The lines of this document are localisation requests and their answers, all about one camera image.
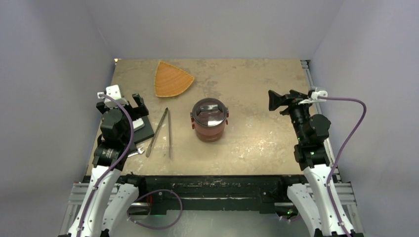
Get white small device box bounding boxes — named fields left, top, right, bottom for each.
left=132, top=118, right=145, bottom=131

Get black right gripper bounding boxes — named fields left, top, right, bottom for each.
left=269, top=89, right=314, bottom=142

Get woven bamboo basket tray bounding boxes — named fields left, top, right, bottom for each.
left=154, top=61, right=195, bottom=98

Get dark red steel lunch pot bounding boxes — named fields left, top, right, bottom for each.
left=196, top=132, right=223, bottom=143

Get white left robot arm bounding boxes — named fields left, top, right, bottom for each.
left=64, top=92, right=148, bottom=237

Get steel food tongs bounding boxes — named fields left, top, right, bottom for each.
left=145, top=107, right=172, bottom=160

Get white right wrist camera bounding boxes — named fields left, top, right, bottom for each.
left=298, top=87, right=328, bottom=105

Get glass lid with red clasp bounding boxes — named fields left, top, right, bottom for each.
left=190, top=98, right=229, bottom=128

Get steel wrench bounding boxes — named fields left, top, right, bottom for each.
left=127, top=147, right=145, bottom=158

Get black network switch box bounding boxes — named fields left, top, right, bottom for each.
left=129, top=116, right=155, bottom=153

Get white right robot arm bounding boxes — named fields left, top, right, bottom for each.
left=268, top=88, right=367, bottom=237

